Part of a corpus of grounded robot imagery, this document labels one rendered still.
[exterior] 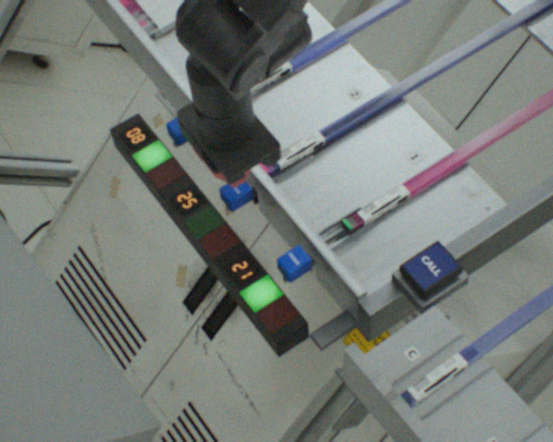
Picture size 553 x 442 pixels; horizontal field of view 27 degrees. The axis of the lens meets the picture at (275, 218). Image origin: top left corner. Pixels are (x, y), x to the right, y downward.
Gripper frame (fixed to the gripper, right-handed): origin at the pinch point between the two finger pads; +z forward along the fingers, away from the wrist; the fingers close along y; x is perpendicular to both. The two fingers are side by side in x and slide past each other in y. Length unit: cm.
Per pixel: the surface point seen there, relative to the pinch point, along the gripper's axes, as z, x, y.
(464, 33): 155, -124, 99
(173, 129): 1.4, 1.6, 10.8
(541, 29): 3.1, -41.2, -1.9
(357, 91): 2.8, -18.5, 3.6
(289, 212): 0.5, -2.4, -6.6
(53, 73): 118, -14, 127
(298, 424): 14.0, 8.1, -21.8
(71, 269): 61, 15, 40
